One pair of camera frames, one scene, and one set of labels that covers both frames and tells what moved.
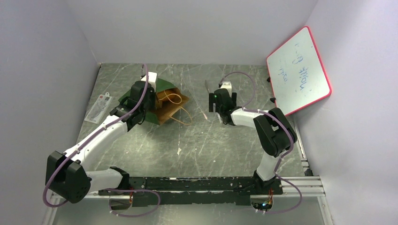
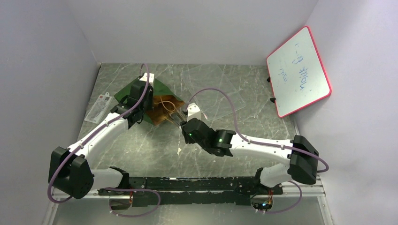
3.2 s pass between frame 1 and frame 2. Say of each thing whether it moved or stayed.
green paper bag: moved
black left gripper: stayed
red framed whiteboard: stayed
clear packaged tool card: stayed
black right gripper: moved
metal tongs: moved
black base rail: stayed
